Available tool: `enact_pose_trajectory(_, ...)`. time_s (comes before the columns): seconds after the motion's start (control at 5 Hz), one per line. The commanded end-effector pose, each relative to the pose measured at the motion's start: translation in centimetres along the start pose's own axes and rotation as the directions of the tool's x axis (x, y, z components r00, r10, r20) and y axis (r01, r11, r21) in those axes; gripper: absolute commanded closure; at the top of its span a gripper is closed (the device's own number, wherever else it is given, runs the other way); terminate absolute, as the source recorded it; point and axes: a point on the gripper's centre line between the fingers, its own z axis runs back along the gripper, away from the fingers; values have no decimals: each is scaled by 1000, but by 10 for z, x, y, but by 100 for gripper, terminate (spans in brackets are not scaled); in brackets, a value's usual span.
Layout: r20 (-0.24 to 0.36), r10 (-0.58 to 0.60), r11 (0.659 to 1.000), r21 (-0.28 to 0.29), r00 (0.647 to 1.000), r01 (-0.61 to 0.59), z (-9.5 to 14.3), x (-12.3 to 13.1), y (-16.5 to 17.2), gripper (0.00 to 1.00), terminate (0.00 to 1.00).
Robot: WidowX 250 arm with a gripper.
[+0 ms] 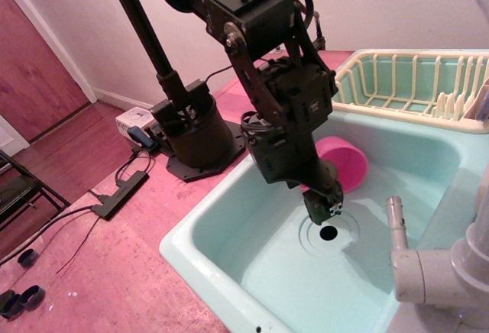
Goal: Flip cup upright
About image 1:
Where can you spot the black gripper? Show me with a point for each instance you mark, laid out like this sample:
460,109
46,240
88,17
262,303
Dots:
290,156

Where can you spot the blue adapter dongle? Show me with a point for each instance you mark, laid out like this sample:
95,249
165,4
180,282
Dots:
137,135

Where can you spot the grey pvc faucet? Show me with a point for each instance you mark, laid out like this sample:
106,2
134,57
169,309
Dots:
441,290

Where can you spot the white cardboard box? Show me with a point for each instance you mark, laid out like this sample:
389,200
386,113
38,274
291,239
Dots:
134,117

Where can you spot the pink plastic cup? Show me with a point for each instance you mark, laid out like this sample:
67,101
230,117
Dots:
350,162

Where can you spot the cream dish rack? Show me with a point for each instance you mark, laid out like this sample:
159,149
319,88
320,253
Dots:
437,88

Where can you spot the teal toy sink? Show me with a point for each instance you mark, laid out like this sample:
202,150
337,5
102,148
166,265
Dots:
251,253

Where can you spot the black usb hub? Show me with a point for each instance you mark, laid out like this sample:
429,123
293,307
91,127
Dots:
113,204

